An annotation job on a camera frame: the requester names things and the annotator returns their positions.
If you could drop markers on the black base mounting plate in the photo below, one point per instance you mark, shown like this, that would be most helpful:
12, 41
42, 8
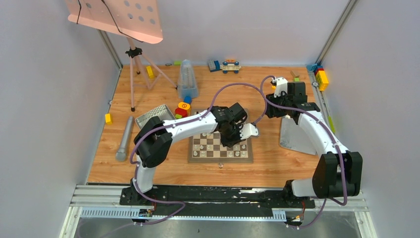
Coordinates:
224, 201

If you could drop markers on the stacked coloured bricks corner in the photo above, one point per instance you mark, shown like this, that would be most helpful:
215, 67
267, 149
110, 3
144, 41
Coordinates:
320, 75

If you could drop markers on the silver metal tin lid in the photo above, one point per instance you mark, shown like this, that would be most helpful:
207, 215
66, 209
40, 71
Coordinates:
294, 138

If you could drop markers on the grey toy microphone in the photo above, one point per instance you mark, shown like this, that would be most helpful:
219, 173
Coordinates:
121, 153

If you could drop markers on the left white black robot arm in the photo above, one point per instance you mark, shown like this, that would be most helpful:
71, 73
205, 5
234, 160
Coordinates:
154, 140

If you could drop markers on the yellow round sign block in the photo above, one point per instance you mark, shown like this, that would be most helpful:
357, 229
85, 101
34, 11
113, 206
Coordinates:
184, 106

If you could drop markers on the wooden brown block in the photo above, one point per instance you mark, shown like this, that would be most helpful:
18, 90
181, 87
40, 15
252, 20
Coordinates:
295, 73

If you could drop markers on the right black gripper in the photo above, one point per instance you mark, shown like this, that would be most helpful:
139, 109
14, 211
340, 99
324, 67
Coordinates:
272, 112

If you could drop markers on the small yellow cube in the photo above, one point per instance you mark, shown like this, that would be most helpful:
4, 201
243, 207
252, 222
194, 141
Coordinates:
108, 119

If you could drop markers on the blue small block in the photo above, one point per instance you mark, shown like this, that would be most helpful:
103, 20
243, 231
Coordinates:
187, 99

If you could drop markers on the wooden chess board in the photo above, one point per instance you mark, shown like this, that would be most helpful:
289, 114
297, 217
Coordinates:
207, 148

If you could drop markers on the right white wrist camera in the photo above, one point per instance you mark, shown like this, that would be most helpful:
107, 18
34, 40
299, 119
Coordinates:
280, 84

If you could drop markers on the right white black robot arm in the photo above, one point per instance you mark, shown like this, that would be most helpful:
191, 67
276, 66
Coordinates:
339, 171

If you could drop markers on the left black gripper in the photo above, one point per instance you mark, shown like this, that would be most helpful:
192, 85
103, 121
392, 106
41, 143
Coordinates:
232, 136

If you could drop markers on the red round block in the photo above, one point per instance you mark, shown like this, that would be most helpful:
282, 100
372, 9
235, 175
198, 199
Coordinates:
181, 112

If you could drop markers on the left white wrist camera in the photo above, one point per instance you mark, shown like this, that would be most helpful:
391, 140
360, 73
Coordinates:
248, 130

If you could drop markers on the wooden toy car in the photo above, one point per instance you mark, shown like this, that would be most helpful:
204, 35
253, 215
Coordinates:
230, 65

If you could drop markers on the yellow block near stand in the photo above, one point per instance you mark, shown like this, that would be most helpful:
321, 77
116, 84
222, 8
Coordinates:
150, 72

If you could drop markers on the blue grey brick block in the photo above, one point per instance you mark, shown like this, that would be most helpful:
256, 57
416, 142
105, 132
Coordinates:
213, 65

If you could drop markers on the pink music stand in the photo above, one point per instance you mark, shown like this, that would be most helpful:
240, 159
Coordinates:
137, 20

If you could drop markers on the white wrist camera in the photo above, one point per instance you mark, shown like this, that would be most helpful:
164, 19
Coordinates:
280, 84
248, 130

